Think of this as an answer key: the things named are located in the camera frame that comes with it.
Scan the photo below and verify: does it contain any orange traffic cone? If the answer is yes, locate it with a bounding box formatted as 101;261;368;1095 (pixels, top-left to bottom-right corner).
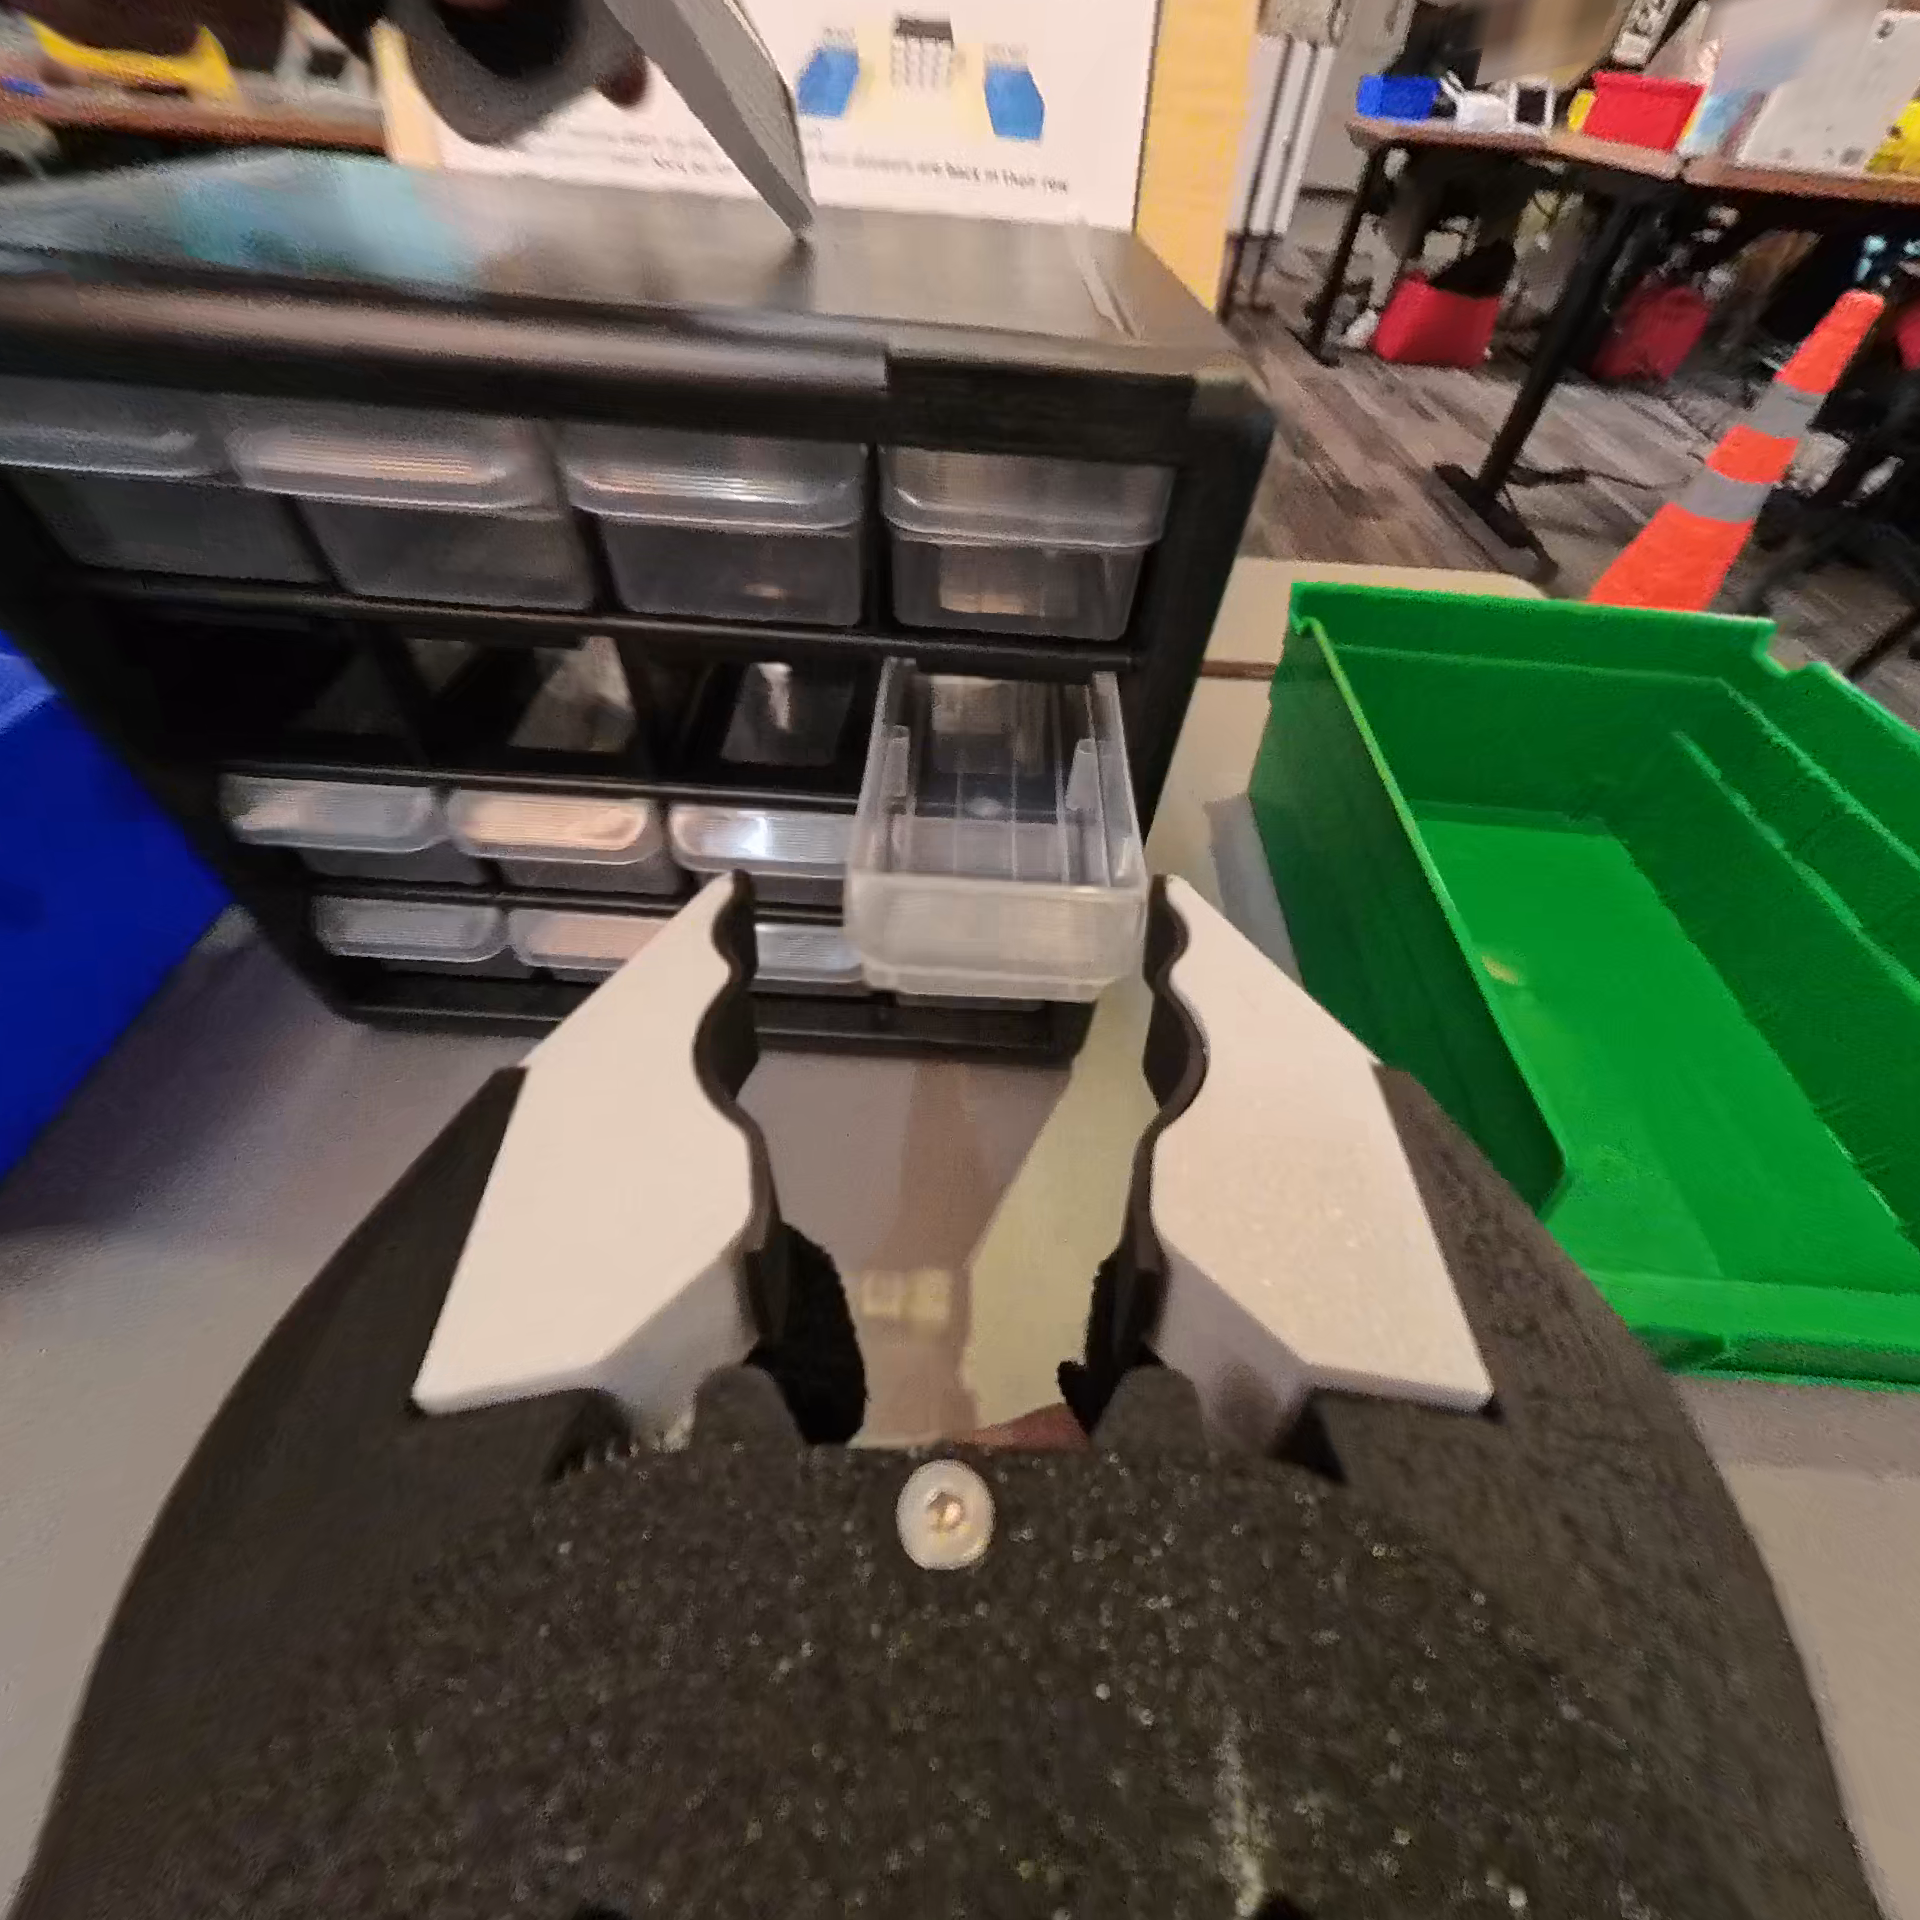
1585;288;1887;615

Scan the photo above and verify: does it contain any clear plastic drawer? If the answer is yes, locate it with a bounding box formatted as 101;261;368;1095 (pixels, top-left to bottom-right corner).
842;656;1152;1004

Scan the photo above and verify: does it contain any green plastic bin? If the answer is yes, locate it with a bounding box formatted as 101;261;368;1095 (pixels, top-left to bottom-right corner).
1246;580;1920;1390

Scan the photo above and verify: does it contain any small red bin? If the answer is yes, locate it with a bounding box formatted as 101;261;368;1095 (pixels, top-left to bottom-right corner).
1585;70;1705;145

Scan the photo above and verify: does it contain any tan cardboard panel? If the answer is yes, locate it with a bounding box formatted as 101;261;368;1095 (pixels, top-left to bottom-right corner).
1135;0;1258;308

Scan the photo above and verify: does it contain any black drawer cabinet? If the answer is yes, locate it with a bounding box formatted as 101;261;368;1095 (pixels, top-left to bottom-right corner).
0;193;1278;1070

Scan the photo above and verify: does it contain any set of small clear drawers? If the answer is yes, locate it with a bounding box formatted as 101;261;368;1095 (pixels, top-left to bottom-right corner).
0;381;1175;998

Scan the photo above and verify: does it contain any wooden work table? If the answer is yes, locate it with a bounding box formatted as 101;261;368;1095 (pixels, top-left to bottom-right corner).
1304;117;1920;586

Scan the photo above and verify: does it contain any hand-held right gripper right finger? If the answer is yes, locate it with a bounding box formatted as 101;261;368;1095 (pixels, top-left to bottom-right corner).
1118;872;1496;1456

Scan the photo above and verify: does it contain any red bag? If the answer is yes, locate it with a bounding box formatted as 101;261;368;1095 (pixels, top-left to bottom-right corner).
1370;276;1504;366
1593;286;1713;384

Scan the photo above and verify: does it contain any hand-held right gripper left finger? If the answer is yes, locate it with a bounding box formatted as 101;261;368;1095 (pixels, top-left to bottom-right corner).
409;872;781;1453

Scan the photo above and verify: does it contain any white instruction poster board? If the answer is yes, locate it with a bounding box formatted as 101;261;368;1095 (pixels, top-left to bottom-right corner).
374;0;1162;233

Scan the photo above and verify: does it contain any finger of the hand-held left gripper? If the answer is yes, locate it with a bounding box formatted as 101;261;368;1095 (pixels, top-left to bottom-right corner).
599;0;817;237

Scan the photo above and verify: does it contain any blue plastic bin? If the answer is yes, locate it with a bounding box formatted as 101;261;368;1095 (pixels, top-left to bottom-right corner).
0;631;232;1185

